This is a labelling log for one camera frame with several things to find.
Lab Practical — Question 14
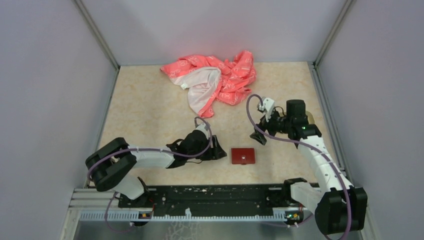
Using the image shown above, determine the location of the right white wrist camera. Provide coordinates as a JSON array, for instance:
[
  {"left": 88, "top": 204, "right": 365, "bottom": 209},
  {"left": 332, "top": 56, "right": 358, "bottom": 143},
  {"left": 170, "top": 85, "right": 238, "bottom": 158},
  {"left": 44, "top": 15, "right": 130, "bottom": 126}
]
[{"left": 257, "top": 97, "right": 275, "bottom": 122}]

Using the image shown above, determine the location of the beige oval card tray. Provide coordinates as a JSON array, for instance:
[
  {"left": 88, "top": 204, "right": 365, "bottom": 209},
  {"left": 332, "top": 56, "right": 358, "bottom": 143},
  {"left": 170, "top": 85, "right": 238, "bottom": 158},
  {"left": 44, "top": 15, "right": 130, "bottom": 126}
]
[{"left": 305, "top": 111, "right": 315, "bottom": 125}]

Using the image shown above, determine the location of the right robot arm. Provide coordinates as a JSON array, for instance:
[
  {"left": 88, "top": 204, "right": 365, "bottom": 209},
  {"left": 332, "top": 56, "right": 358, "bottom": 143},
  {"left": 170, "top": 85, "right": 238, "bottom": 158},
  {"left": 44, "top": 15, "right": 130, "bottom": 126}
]
[{"left": 250, "top": 97, "right": 368, "bottom": 238}]

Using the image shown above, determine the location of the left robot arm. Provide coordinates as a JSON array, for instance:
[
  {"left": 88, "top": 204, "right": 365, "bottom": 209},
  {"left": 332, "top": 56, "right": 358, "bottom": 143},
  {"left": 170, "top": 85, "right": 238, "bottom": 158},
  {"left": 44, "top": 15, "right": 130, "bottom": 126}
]
[{"left": 85, "top": 129, "right": 227, "bottom": 207}]

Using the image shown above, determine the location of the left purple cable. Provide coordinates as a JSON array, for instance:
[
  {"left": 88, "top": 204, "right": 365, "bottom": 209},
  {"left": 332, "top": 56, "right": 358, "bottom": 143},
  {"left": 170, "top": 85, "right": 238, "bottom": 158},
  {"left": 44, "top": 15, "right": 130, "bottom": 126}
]
[{"left": 87, "top": 116, "right": 214, "bottom": 181}]

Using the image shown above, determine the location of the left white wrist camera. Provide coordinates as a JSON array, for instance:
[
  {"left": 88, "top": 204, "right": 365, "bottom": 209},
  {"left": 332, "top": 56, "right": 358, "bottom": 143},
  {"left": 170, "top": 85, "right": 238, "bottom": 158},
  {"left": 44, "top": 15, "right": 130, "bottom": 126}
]
[{"left": 195, "top": 123, "right": 211, "bottom": 139}]

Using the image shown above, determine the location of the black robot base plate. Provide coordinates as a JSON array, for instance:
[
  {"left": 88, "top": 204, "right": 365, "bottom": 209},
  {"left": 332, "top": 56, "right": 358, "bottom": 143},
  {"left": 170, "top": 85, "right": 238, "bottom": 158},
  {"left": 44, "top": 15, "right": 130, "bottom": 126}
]
[{"left": 118, "top": 183, "right": 305, "bottom": 217}]

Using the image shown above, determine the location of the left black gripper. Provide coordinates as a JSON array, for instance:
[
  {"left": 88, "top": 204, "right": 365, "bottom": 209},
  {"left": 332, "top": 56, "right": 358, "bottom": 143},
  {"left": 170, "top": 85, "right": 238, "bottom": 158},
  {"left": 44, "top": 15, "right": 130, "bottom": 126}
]
[{"left": 187, "top": 134, "right": 227, "bottom": 161}]

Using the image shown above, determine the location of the pink and white cloth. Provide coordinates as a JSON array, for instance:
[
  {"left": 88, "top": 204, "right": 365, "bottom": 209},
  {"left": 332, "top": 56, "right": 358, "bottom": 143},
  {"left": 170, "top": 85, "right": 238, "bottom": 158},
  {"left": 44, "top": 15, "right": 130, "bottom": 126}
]
[{"left": 160, "top": 50, "right": 257, "bottom": 118}]

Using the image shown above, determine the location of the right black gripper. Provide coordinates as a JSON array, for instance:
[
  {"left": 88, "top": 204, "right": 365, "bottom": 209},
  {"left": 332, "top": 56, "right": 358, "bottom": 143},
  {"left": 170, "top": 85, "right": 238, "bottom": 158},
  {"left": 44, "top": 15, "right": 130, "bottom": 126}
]
[{"left": 249, "top": 107, "right": 292, "bottom": 145}]

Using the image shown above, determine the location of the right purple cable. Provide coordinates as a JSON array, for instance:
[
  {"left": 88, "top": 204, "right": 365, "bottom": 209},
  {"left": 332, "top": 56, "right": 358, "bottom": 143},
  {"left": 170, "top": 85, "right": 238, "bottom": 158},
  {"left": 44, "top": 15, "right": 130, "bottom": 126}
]
[{"left": 246, "top": 94, "right": 352, "bottom": 240}]

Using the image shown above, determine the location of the aluminium front frame rail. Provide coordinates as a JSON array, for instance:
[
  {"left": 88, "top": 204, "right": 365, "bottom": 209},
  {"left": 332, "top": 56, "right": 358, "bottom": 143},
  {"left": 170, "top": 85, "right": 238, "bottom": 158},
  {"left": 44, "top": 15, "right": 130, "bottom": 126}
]
[{"left": 70, "top": 188, "right": 305, "bottom": 225}]

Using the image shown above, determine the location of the red card holder wallet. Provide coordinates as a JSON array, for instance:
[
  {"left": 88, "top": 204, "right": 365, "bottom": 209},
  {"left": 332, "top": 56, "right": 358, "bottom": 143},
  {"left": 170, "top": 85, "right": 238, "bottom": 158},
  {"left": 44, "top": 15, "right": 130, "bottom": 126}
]
[{"left": 230, "top": 147, "right": 256, "bottom": 165}]

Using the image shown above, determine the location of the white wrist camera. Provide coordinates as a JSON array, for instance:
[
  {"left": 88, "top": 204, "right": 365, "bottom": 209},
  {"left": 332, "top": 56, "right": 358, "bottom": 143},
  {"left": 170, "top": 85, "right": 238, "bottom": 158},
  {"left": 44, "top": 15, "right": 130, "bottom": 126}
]
[
  {"left": 195, "top": 123, "right": 211, "bottom": 139},
  {"left": 257, "top": 97, "right": 275, "bottom": 122}
]

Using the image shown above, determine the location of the purple cable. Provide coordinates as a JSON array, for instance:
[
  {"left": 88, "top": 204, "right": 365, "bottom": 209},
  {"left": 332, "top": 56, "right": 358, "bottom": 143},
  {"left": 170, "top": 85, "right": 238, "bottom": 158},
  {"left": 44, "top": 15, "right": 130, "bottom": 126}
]
[
  {"left": 87, "top": 116, "right": 214, "bottom": 181},
  {"left": 246, "top": 94, "right": 352, "bottom": 240}
]

